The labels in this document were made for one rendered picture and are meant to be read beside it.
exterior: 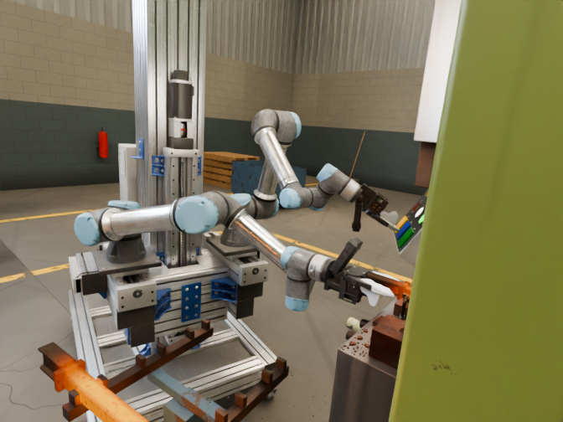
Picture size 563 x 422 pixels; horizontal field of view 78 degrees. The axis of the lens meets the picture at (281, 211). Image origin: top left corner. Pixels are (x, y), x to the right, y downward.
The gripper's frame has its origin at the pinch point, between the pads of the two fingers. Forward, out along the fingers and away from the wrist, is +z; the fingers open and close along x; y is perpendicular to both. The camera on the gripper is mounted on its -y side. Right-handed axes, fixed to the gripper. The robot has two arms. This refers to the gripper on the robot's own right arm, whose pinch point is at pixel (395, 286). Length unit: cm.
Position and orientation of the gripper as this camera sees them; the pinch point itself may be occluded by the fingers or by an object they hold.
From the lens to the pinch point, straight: 95.4
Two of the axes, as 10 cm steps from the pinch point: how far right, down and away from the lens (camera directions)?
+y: -0.7, 9.7, 2.3
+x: -6.3, 1.4, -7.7
